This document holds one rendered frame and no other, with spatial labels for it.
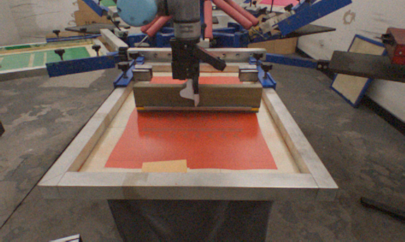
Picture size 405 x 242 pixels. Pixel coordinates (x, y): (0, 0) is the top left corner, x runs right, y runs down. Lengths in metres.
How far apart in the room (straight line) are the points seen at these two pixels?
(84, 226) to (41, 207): 0.37
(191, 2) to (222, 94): 0.29
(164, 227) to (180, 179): 0.28
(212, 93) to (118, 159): 0.34
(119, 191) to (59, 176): 0.13
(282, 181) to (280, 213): 1.27
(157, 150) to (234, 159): 0.20
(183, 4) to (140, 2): 0.17
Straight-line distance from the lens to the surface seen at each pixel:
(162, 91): 0.76
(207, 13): 1.53
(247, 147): 0.65
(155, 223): 0.76
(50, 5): 5.90
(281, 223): 1.74
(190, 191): 0.50
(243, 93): 0.76
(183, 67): 0.70
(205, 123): 0.74
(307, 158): 0.60
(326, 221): 1.85
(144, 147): 0.66
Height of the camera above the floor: 1.34
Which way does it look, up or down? 27 degrees down
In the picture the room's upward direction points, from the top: straight up
